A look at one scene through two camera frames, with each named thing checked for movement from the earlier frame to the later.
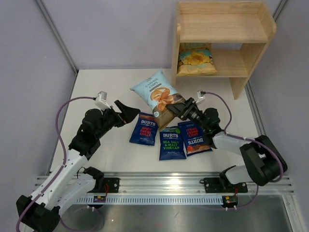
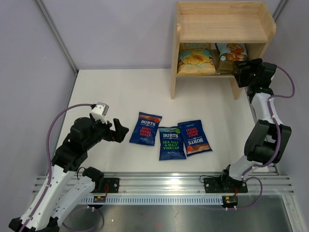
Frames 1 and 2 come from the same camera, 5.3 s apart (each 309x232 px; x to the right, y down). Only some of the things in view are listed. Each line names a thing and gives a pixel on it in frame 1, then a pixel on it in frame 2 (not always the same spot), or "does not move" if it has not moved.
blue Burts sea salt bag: [171, 146] does not move
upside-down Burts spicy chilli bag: [194, 137] does not move
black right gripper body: [192, 113] → [248, 78]
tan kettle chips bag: [195, 62] does not move
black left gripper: [127, 114] → [120, 131]
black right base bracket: [213, 185] does not move
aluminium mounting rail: [177, 183] does not move
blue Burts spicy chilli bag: [145, 129] does not move
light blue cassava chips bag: [157, 92] → [229, 53]
